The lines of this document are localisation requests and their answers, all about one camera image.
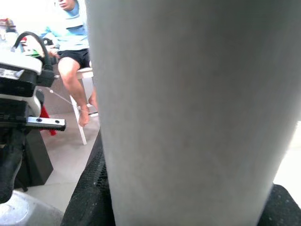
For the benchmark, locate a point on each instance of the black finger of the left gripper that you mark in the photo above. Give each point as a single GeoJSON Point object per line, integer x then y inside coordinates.
{"type": "Point", "coordinates": [9, 169]}

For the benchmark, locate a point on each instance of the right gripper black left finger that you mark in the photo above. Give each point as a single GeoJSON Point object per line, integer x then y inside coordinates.
{"type": "Point", "coordinates": [91, 202]}

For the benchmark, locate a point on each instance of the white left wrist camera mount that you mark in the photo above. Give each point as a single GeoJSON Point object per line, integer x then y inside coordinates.
{"type": "Point", "coordinates": [21, 62]}

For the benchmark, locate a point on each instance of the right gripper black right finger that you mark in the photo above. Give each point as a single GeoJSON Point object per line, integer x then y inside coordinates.
{"type": "Point", "coordinates": [282, 209]}

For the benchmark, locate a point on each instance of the white plastic table leg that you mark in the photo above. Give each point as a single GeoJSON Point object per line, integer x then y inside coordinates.
{"type": "Point", "coordinates": [188, 106]}

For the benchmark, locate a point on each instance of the white stool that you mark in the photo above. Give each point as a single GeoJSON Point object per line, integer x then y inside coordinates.
{"type": "Point", "coordinates": [85, 75]}

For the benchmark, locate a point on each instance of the black box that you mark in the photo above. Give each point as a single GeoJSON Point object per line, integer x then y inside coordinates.
{"type": "Point", "coordinates": [37, 160]}

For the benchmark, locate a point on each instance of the seated person blue shirt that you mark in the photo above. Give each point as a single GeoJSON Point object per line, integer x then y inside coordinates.
{"type": "Point", "coordinates": [70, 28]}

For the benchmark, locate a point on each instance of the red object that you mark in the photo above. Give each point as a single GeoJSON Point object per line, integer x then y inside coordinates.
{"type": "Point", "coordinates": [45, 113]}

